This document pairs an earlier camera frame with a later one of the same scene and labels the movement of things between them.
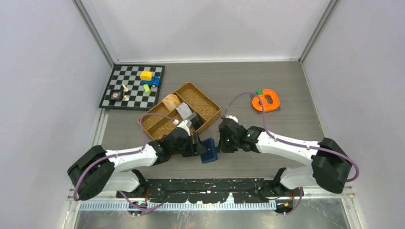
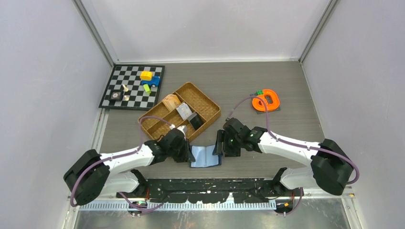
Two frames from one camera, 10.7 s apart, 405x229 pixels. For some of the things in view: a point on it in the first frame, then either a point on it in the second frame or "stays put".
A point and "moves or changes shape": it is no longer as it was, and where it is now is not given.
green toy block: x=146 y=88 stays put
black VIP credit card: x=197 y=121 stays put
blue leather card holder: x=209 y=151 moves or changes shape
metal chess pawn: x=125 y=88 stays put
